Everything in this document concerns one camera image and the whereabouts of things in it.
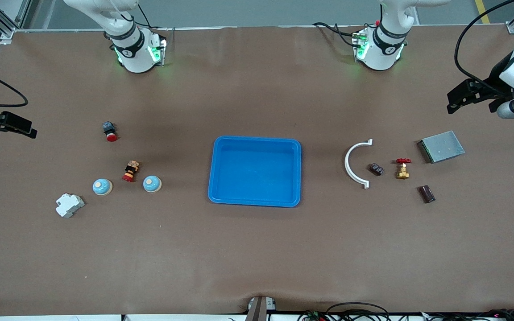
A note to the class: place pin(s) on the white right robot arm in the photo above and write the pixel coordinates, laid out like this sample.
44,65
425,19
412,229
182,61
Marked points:
136,53

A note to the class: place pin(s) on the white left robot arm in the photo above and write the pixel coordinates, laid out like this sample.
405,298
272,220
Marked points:
379,53

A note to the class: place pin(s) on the red yellow emergency stop button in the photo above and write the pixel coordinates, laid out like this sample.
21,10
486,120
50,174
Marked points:
130,171

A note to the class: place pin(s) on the white curved pipe clamp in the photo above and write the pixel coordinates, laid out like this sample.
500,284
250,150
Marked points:
347,165

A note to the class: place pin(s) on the small black block capacitor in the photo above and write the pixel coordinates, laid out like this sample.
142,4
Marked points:
376,169

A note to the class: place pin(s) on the blue plastic tray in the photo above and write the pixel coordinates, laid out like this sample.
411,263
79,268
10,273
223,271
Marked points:
257,171

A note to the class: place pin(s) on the red push button black body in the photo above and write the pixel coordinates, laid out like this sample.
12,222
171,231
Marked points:
110,132

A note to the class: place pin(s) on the metal table edge bracket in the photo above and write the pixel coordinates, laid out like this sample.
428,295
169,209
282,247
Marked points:
258,310

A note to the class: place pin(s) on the grey metal box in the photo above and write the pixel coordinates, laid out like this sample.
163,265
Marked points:
442,147

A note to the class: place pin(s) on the blue bell beige button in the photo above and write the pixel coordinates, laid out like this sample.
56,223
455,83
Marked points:
102,187
152,183

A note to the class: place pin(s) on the dark brown rectangular block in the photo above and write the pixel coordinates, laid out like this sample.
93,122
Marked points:
427,194

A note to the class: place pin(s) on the white circuit breaker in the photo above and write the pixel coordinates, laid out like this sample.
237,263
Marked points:
69,205

